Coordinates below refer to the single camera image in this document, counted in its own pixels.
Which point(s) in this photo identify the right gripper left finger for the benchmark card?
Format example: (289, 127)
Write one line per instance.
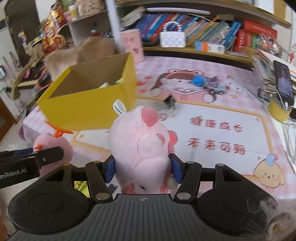
(99, 174)

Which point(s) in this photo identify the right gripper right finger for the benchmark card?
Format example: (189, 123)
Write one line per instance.
(187, 175)

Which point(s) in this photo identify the pink chick plush toy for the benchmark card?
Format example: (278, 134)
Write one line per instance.
(53, 139)

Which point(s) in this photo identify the pink pig plush toy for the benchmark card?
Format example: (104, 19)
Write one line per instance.
(140, 145)

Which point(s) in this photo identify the grey white eraser block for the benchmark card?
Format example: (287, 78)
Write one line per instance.
(106, 84)

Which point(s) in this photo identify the pink cartoon table mat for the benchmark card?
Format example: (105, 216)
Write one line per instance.
(232, 129)

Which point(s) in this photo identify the black binder clip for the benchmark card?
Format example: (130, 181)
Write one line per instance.
(170, 102)

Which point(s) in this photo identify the yellow cardboard box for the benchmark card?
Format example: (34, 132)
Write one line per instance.
(75, 102)

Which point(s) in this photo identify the black electric keyboard piano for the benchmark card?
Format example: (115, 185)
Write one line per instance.
(36, 78)

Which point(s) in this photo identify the small toy truck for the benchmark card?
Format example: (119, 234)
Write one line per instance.
(215, 86)

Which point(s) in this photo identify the blue toy ball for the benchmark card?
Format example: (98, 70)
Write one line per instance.
(199, 80)

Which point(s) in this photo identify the fluffy orange white cat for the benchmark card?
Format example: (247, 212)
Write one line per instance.
(91, 49)

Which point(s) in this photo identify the yellow tape roll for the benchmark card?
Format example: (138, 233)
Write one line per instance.
(279, 110)

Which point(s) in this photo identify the orange white small box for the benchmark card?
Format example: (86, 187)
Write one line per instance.
(209, 47)

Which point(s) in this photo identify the black smartphone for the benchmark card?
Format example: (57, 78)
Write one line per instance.
(283, 82)

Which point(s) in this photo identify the stack of booklets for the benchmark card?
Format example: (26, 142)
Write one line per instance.
(264, 70)

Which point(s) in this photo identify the red festive paper decoration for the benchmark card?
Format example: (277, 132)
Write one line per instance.
(52, 40)

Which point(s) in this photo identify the white quilted pearl handbag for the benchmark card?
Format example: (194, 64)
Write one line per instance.
(172, 39)

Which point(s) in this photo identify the pink cylindrical cup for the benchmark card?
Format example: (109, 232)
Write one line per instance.
(132, 42)

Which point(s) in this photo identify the red dictionary book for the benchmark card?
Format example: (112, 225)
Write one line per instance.
(255, 36)

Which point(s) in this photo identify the row of lower shelf books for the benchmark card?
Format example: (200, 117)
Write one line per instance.
(196, 28)

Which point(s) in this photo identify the wooden bookshelf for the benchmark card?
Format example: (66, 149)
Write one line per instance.
(123, 15)

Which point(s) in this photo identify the white small shelf unit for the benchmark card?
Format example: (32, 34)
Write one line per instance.
(81, 28)

